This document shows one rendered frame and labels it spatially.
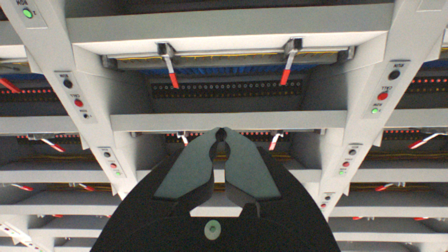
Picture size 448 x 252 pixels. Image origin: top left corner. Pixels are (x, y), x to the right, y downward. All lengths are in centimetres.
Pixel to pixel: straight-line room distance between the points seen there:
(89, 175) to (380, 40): 85
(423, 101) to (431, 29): 49
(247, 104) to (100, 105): 44
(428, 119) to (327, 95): 22
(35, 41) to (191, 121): 33
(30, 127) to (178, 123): 41
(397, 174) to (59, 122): 101
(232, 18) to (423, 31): 35
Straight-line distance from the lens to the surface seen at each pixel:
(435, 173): 77
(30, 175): 81
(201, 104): 50
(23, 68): 65
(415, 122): 56
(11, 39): 51
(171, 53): 32
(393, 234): 106
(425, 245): 133
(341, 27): 35
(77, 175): 67
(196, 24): 29
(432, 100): 94
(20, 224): 123
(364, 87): 41
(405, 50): 44
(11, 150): 114
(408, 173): 71
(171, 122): 34
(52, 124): 56
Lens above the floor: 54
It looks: 25 degrees up
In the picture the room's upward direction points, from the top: 178 degrees clockwise
